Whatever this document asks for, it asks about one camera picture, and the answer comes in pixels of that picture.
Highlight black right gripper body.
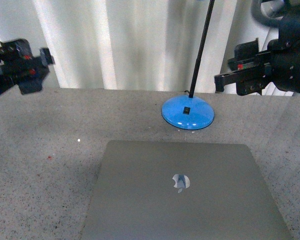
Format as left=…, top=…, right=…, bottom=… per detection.
left=228, top=9, right=300, bottom=94

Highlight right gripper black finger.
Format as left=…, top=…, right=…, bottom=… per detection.
left=214, top=66, right=270, bottom=93

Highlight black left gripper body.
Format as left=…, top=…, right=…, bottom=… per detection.
left=0, top=38, right=55, bottom=95

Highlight grey laptop computer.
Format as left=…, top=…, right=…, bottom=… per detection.
left=82, top=140, right=292, bottom=240

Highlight blue desk lamp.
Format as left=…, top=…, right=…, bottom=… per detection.
left=161, top=0, right=215, bottom=131

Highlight white pleated curtain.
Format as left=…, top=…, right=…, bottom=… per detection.
left=0, top=0, right=300, bottom=97

